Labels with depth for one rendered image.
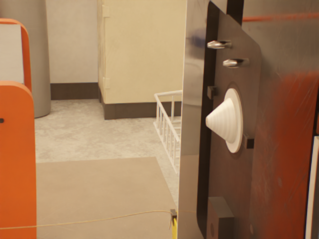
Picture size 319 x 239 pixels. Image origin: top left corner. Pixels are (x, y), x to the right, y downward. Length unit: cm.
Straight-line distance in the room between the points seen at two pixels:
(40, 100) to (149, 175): 231
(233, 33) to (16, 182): 48
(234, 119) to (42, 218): 92
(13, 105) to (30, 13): 283
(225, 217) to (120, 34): 313
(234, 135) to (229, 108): 3
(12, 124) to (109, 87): 287
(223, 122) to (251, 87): 6
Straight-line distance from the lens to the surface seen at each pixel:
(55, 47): 420
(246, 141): 64
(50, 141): 373
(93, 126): 390
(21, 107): 103
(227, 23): 73
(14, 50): 119
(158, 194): 164
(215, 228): 74
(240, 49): 68
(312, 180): 51
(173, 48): 389
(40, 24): 389
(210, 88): 76
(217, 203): 75
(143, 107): 400
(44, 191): 166
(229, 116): 69
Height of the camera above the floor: 146
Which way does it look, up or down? 22 degrees down
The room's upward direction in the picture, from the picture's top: 2 degrees clockwise
